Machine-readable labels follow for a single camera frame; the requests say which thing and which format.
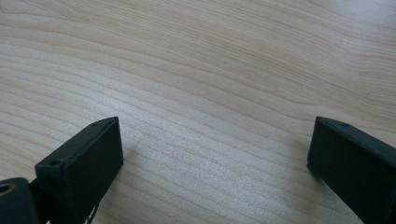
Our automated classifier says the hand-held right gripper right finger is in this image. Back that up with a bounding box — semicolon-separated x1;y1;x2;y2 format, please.
306;116;396;224

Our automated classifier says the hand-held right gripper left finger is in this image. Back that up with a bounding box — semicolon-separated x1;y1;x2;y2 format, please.
35;116;124;224

